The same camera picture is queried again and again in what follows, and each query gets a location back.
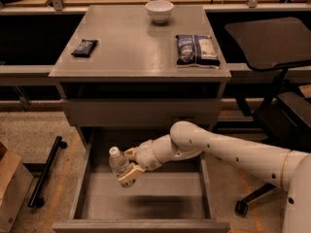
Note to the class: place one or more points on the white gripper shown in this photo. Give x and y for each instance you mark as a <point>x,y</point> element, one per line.
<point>146,156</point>

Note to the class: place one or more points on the grey drawer cabinet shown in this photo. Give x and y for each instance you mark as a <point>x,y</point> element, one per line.
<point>120,82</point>

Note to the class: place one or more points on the black wheeled floor bar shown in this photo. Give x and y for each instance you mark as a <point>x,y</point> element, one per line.
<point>36,201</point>

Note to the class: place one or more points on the brown cardboard box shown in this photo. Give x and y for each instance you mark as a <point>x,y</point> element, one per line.
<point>15,180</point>

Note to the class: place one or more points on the black office chair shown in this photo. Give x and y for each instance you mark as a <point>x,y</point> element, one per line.
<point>277,44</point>

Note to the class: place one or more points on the blue white snack bag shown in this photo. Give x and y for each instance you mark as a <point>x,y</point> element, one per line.
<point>197,51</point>

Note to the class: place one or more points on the white ceramic bowl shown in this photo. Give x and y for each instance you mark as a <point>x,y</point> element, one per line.
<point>159,11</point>

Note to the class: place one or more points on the small dark snack bar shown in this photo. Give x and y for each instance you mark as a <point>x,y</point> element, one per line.
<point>85,48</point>

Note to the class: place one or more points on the closed grey upper drawer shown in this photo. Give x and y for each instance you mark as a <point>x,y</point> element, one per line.
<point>140,113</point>

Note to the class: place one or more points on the open grey lower drawer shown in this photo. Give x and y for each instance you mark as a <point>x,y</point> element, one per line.
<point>172,199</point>

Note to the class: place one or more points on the clear plastic water bottle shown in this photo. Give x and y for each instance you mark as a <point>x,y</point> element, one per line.
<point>119,164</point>

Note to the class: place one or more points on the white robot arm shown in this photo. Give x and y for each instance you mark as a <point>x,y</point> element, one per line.
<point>289,170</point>

